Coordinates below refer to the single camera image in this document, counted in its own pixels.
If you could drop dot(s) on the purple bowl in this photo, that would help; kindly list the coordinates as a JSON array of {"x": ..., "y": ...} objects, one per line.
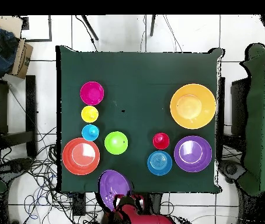
[
  {"x": 113, "y": 184},
  {"x": 192, "y": 154}
]

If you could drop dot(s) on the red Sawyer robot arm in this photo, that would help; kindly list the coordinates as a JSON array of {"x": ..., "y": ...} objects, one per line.
[{"x": 146, "y": 219}]

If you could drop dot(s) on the blue bowl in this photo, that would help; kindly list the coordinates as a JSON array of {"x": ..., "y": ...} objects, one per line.
[{"x": 159, "y": 162}]

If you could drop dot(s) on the green bowl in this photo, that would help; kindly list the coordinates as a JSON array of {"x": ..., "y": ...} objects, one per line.
[{"x": 116, "y": 142}]

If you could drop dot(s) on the red cup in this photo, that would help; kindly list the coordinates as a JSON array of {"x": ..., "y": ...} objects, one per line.
[{"x": 161, "y": 141}]

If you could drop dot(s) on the orange-red bowl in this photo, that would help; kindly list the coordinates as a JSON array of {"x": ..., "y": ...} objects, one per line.
[{"x": 81, "y": 156}]

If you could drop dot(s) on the blue cup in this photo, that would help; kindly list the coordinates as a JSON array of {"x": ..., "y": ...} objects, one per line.
[{"x": 90, "y": 132}]

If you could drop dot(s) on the black wheeled base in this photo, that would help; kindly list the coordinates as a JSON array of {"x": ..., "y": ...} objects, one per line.
[
  {"x": 13, "y": 168},
  {"x": 231, "y": 170}
]

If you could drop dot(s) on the yellow cup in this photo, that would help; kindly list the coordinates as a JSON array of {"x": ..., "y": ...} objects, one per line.
[{"x": 89, "y": 114}]

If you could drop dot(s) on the large yellow bowl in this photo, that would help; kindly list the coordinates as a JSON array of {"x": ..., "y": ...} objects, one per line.
[{"x": 192, "y": 106}]

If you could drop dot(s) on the pink bowl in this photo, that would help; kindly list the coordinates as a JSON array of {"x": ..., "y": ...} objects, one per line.
[{"x": 92, "y": 93}]

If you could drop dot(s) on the dark green tablecloth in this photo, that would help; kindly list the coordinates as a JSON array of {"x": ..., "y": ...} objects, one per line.
[{"x": 137, "y": 77}]

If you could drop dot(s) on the black stand leg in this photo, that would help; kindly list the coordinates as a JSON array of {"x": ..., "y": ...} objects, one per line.
[
  {"x": 90, "y": 28},
  {"x": 153, "y": 25}
]

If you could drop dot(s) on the cardboard box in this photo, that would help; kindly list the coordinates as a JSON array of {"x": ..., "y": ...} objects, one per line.
[{"x": 21, "y": 58}]

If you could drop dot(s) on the blue clothing pile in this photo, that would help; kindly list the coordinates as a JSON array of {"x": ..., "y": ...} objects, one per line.
[{"x": 3, "y": 51}]

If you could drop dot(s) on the beige cardboard sheet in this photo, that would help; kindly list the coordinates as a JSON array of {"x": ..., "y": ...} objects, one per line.
[{"x": 8, "y": 25}]

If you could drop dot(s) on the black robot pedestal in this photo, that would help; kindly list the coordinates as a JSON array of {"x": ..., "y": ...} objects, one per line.
[{"x": 155, "y": 201}]

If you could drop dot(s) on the black metal frame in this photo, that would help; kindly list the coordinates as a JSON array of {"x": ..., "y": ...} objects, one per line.
[
  {"x": 31, "y": 105},
  {"x": 238, "y": 105}
]

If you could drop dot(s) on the white board black frame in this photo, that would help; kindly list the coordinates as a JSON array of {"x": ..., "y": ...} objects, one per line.
[{"x": 36, "y": 28}]

